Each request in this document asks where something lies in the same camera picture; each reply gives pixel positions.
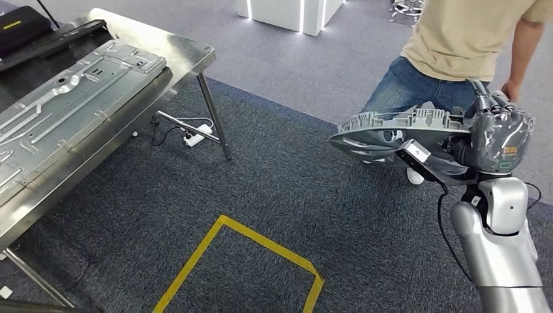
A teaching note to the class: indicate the person's hand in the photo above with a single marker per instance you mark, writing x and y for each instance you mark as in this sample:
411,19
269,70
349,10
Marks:
512,90

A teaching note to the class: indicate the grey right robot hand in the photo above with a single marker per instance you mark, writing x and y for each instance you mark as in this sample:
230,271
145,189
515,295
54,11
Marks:
501,138

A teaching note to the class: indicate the silver plastic wheel hubcap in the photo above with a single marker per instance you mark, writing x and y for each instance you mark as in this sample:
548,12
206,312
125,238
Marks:
389,123

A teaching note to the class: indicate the person's forearm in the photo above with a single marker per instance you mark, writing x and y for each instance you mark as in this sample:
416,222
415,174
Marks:
525,52

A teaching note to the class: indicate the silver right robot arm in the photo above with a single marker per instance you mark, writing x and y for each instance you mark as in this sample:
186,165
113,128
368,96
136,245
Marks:
497,259

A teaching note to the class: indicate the stainless steel workbench table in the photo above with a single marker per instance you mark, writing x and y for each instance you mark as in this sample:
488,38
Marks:
181,52

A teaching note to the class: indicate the long black plastic part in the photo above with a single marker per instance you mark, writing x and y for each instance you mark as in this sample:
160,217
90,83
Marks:
65,41

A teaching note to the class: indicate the person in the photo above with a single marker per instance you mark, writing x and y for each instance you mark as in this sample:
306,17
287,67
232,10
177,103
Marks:
453,34

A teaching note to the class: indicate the chrome stool base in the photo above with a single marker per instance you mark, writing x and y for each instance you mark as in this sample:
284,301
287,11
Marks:
406,8

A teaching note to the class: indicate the white lit display plinth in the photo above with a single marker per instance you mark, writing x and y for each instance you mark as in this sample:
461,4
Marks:
276,13

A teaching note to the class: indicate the white power strip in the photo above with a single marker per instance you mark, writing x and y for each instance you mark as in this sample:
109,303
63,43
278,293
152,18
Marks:
196,137

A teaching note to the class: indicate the stamped sheet metal panel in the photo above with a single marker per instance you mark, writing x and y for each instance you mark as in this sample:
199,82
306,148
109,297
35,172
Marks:
86,99

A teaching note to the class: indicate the black case with yellow label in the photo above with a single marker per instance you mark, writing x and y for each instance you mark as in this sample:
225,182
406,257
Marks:
21,30

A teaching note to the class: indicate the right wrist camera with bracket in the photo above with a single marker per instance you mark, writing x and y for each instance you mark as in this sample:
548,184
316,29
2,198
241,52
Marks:
414,151

